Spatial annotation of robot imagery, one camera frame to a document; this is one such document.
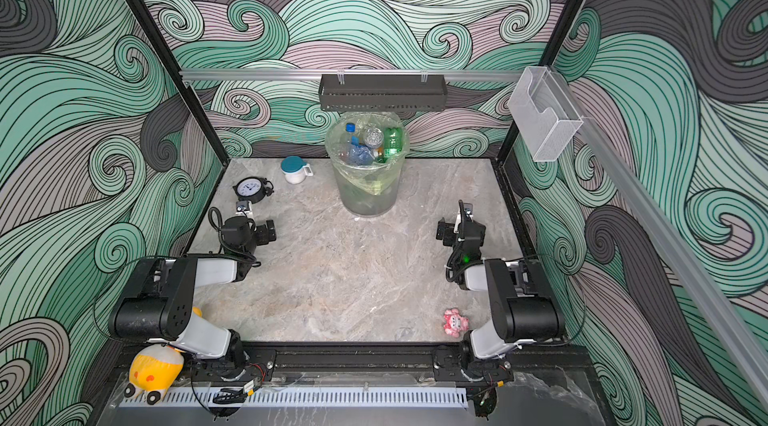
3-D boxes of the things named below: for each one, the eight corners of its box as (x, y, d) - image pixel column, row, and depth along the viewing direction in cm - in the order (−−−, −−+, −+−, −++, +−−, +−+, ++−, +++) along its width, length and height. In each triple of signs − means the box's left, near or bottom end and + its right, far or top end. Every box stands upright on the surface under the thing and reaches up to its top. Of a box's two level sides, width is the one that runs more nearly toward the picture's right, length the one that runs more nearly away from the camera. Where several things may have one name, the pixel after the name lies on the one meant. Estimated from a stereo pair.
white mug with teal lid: (280, 175, 118) (275, 162, 113) (297, 163, 122) (293, 151, 117) (295, 188, 114) (291, 176, 108) (312, 176, 118) (309, 163, 112)
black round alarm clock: (232, 203, 109) (228, 197, 106) (240, 183, 115) (237, 177, 113) (270, 203, 109) (267, 197, 106) (276, 183, 115) (274, 177, 113)
